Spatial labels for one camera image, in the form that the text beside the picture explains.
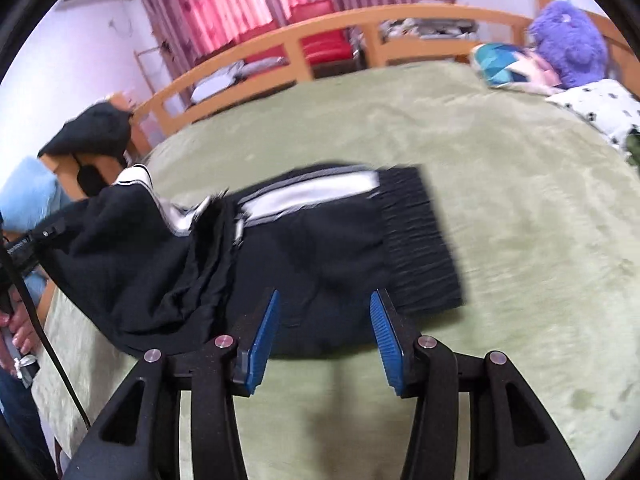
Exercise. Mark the wooden coat rack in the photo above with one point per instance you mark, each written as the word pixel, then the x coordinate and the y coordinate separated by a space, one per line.
pixel 145 75

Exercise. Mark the pink striped curtain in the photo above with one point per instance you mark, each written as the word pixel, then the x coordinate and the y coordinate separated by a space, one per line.
pixel 200 5

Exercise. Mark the person's blue jeans leg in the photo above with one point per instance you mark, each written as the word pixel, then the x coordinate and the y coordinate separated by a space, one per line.
pixel 20 420

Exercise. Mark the geometric patterned pillow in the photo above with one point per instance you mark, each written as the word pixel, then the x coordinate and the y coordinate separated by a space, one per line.
pixel 500 65

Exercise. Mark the person's left hand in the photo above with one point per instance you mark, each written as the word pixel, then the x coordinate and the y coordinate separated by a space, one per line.
pixel 22 335

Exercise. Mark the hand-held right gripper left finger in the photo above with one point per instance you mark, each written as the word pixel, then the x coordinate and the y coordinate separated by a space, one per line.
pixel 260 345

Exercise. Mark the dark green cloth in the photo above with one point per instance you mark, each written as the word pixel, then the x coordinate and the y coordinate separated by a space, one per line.
pixel 634 147

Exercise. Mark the purple plush toy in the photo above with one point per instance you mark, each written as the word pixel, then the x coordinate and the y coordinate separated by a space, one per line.
pixel 570 45

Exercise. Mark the black pants with white stripes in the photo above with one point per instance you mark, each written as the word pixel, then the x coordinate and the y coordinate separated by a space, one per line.
pixel 310 255

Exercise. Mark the black garment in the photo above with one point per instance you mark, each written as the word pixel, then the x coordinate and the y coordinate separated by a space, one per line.
pixel 90 132

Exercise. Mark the light blue fleece towel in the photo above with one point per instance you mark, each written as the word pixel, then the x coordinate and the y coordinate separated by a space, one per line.
pixel 30 185

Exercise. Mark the wooden bed frame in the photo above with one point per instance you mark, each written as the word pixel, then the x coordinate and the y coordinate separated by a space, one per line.
pixel 330 22

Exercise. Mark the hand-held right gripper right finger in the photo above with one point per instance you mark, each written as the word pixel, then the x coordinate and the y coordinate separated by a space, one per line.
pixel 387 345

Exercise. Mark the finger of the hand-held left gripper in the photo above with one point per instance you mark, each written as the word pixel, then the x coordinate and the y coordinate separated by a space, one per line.
pixel 47 235

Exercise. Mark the red chair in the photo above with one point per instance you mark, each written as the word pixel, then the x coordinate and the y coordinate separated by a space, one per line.
pixel 270 52
pixel 320 42

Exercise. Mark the pile of papers and boxes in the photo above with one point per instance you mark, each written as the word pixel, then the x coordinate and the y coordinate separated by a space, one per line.
pixel 425 27

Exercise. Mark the white floral pillow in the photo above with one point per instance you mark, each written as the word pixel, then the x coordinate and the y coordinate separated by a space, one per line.
pixel 605 105

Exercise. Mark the green bed blanket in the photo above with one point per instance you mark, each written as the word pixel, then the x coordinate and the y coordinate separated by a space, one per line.
pixel 500 210

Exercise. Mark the white folded cloth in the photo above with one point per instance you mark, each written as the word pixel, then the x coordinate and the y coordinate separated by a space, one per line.
pixel 225 77

